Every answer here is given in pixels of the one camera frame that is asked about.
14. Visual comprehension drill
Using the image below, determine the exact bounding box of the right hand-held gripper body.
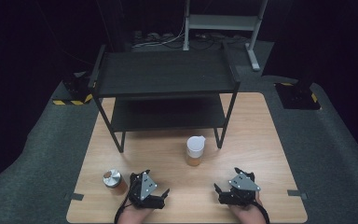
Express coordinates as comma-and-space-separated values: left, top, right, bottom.
217, 172, 261, 206

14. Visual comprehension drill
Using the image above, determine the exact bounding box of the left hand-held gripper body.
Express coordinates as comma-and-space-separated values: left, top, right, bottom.
127, 171, 166, 210

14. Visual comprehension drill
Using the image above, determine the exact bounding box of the glass jar with silver lid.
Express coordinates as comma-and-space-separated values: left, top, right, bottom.
102, 168, 129, 196

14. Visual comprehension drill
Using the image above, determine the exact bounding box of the glass jar with white lid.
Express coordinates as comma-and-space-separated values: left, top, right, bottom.
185, 134, 207, 167

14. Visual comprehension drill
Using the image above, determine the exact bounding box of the black two-tier shelf rack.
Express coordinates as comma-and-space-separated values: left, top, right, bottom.
88, 41, 241, 154

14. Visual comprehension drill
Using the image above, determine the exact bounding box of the person's left hand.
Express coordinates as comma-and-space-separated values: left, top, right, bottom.
117, 203, 155, 224

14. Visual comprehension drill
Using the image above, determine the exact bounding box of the person's right hand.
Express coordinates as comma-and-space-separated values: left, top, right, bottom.
227, 191, 267, 224

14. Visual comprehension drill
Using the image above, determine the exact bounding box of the grey tape piece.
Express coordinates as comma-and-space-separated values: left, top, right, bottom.
63, 192, 85, 202
286, 189, 310, 201

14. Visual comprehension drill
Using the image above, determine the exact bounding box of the grey metal stand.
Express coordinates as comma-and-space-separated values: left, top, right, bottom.
182, 0, 269, 73

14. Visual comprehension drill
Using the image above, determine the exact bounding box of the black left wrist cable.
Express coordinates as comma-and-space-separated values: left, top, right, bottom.
114, 194, 133, 224

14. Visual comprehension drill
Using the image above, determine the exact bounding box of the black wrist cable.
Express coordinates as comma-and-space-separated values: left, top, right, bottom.
114, 194, 133, 224
250, 200, 271, 224

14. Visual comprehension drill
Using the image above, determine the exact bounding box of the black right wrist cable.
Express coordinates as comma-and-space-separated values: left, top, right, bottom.
250, 200, 271, 224

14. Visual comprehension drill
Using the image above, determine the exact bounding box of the black base plate striped tape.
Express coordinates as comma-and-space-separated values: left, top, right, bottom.
274, 81, 322, 111
52, 72, 97, 106

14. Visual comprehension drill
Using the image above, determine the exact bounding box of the bundle of floor cables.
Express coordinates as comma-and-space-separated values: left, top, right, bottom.
131, 29, 253, 51

